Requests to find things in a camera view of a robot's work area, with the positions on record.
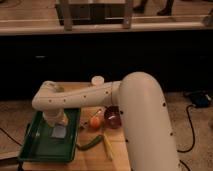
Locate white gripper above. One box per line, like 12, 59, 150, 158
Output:
47, 114, 68, 127

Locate blue sponge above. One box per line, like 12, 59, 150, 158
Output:
51, 125, 66, 138

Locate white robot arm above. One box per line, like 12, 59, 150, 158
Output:
32, 72, 181, 171

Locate green plastic tray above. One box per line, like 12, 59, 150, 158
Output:
18, 108, 80, 163

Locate green plastic cup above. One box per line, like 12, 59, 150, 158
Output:
57, 87, 65, 92

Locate orange fruit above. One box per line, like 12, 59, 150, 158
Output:
89, 116, 102, 129

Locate metal spoon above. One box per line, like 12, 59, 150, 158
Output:
79, 110, 101, 129

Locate white round container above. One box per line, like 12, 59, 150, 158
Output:
91, 76, 104, 86

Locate dark red bowl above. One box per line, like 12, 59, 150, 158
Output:
104, 106, 121, 129

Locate yellow corn cob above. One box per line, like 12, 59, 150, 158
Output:
103, 133, 114, 161

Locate wooden stool legs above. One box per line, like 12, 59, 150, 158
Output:
55, 0, 133, 31

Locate blue black device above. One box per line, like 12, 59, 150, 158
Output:
190, 92, 211, 108

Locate black cable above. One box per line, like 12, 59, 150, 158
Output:
176, 103, 198, 171

